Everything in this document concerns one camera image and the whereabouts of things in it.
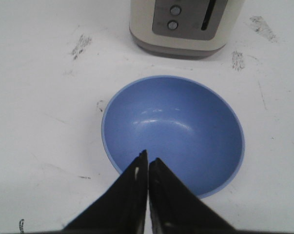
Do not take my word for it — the cream two-slot toaster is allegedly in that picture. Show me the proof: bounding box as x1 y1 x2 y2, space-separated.
129 0 244 58

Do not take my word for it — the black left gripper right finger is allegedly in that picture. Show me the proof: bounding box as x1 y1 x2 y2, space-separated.
149 157 237 234

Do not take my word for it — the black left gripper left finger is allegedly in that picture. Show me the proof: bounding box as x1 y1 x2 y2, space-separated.
63 149 148 234

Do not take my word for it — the blue plastic bowl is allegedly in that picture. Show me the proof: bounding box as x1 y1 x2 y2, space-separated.
101 75 245 198

